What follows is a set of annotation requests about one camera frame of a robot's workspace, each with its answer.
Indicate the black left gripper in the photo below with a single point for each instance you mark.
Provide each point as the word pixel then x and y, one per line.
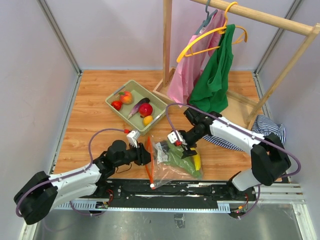
pixel 143 156

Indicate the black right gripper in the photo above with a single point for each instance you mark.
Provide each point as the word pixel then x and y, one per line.
pixel 187 151

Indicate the fake green leafy vegetable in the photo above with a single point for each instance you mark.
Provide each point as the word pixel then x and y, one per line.
pixel 186 165

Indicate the clear zip top bag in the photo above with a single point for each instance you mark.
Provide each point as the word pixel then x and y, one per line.
pixel 158 172

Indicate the fake yellow orange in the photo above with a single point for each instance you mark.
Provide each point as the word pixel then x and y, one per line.
pixel 147 120

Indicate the fake purple eggplant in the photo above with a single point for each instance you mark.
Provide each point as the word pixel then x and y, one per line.
pixel 136 107

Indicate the fake red apple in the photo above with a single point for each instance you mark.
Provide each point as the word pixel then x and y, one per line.
pixel 145 110

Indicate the fake strawberry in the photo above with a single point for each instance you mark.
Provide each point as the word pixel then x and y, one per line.
pixel 117 105

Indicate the fake peach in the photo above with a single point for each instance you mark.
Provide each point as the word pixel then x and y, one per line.
pixel 126 97

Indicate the fake dark purple plum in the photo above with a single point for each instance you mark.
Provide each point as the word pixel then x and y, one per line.
pixel 163 146

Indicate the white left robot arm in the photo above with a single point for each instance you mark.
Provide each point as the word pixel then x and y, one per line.
pixel 43 192

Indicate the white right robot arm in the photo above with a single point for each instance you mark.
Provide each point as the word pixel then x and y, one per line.
pixel 268 163

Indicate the fake yellow banana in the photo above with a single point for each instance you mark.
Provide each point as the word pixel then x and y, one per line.
pixel 197 162

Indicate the green tank top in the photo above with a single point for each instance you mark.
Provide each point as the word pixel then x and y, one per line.
pixel 210 91

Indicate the light green plastic basket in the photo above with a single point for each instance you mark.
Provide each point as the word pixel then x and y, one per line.
pixel 138 92

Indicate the blue striped cloth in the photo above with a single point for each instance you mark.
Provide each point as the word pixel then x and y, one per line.
pixel 262 125

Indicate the pink shirt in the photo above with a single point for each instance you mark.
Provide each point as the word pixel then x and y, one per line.
pixel 185 77

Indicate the grey-blue clothes hanger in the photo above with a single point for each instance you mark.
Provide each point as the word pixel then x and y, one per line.
pixel 206 17

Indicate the yellow clothes hanger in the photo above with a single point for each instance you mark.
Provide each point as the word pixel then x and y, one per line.
pixel 207 37

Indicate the wooden clothes rack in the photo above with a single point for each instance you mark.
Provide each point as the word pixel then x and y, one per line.
pixel 242 110

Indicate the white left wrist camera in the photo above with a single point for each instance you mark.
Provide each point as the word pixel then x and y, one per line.
pixel 132 138

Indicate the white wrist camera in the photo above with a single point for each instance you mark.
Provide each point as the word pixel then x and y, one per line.
pixel 176 138
pixel 132 138

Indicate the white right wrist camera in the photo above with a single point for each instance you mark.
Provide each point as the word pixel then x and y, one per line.
pixel 176 138

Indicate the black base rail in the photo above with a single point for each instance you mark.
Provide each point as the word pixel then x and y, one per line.
pixel 176 196

